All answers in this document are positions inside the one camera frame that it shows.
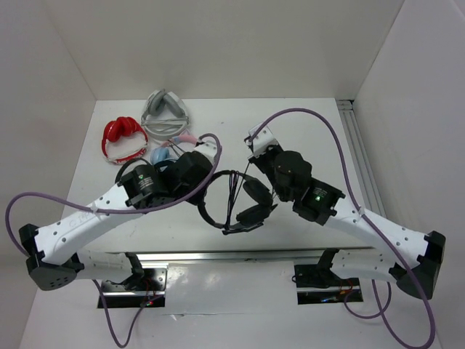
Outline black headset with microphone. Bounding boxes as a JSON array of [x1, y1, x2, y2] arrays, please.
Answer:
[[197, 170, 277, 236]]

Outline black headset cable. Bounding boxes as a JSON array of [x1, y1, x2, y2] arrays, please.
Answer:
[[223, 159, 255, 228]]

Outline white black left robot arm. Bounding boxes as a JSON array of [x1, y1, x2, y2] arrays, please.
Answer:
[[19, 151, 213, 291]]

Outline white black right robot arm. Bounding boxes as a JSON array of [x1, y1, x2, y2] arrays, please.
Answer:
[[249, 145, 446, 300]]

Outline pink blue cat-ear headphones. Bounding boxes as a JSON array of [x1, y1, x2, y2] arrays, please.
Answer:
[[150, 134, 198, 165]]

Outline grey white headphones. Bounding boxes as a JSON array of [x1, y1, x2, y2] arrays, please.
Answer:
[[140, 89, 190, 141]]

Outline small black headphones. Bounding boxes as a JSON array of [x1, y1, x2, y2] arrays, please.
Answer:
[[115, 158, 156, 191]]

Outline red headphones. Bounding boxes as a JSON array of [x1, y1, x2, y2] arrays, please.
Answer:
[[101, 116, 149, 165]]

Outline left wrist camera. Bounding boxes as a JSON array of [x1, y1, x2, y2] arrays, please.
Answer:
[[193, 141, 222, 164]]

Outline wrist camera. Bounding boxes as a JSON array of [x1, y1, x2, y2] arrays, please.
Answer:
[[193, 141, 222, 164], [244, 124, 279, 157]]

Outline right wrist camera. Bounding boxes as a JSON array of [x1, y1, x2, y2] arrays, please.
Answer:
[[244, 124, 279, 157]]

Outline aluminium table edge rail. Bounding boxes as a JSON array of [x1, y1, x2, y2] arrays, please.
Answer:
[[56, 248, 382, 265]]

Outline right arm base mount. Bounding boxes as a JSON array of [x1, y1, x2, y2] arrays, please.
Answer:
[[291, 264, 363, 305]]

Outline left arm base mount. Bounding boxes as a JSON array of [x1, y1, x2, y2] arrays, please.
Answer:
[[100, 263, 168, 309]]

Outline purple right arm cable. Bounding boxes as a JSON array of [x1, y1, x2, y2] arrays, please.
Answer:
[[246, 107, 437, 349]]

